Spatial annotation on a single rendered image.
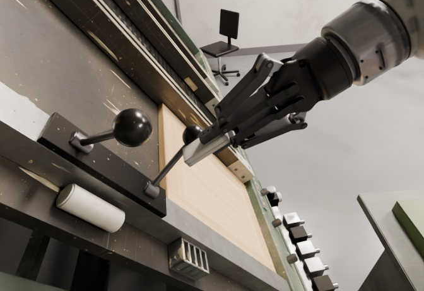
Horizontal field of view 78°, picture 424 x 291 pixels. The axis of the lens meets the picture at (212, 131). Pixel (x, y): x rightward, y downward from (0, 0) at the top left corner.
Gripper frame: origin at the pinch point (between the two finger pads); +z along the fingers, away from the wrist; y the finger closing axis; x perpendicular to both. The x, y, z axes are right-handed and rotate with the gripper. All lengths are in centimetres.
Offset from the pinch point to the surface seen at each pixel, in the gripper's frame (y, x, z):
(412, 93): 259, 200, -159
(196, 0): 70, 391, -10
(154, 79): 1.6, 38.6, 10.6
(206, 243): 15.8, -3.5, 11.6
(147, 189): -0.7, -2.3, 10.0
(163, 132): 8.4, 24.2, 13.9
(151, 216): 2.6, -3.9, 12.4
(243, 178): 54, 39, 12
